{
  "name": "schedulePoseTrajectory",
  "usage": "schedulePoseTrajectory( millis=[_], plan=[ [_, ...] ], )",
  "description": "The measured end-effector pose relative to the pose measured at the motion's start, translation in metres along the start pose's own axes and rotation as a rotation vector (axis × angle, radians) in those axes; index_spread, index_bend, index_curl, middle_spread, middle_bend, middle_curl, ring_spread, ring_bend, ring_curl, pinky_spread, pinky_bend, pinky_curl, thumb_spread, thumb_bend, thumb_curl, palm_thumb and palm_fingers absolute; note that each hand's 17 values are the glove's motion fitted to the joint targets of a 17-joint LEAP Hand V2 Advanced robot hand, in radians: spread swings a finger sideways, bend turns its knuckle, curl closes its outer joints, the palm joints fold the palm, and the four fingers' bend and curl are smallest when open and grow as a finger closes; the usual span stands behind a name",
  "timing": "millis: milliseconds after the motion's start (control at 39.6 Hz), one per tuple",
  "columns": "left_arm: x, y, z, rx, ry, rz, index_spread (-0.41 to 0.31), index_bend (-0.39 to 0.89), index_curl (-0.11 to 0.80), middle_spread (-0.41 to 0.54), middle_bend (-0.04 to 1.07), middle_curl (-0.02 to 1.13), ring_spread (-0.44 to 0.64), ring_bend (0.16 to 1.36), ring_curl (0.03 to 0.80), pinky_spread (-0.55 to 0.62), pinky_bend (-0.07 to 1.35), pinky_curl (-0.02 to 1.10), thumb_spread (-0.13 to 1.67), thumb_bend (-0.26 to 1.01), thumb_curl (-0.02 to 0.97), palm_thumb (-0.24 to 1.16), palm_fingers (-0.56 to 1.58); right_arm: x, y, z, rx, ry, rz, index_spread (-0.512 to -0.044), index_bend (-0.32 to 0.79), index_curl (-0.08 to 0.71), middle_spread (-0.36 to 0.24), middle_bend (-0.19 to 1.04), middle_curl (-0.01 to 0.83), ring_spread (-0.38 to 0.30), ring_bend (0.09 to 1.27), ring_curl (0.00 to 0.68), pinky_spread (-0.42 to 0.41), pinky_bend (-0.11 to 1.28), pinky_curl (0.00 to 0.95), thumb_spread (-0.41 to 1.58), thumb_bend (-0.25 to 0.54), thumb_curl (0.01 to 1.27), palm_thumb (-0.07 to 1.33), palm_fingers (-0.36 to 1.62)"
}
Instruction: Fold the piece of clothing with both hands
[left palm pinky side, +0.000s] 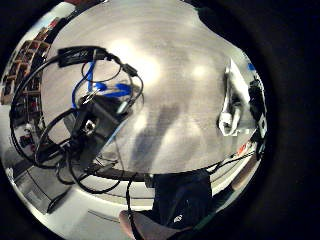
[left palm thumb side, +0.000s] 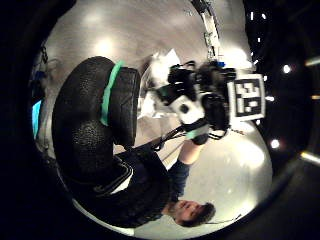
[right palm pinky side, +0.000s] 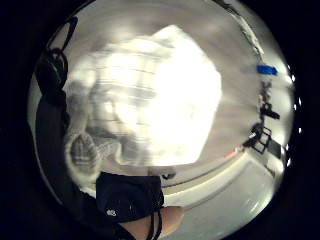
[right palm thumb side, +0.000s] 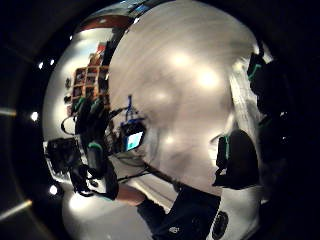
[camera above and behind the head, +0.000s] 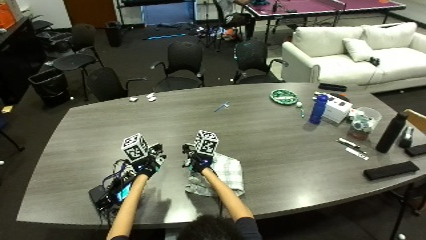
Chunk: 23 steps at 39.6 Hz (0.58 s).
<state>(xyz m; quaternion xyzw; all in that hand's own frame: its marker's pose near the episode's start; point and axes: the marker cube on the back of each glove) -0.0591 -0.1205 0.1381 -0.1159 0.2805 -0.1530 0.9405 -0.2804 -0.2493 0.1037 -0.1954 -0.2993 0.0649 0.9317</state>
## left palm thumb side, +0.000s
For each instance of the white marker cube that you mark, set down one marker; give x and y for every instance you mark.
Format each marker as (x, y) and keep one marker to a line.
(248, 96)

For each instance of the white palm camera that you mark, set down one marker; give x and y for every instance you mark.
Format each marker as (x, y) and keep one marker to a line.
(185, 109)

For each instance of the white cloth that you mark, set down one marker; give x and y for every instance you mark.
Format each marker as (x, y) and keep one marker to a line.
(160, 66)

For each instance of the the person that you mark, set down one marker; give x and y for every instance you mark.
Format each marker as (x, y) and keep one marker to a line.
(146, 190)

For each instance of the blue lit screen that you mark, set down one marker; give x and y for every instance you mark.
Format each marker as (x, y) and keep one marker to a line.
(36, 118)

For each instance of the black and white stand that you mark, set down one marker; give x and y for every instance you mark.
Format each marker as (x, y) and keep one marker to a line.
(210, 30)

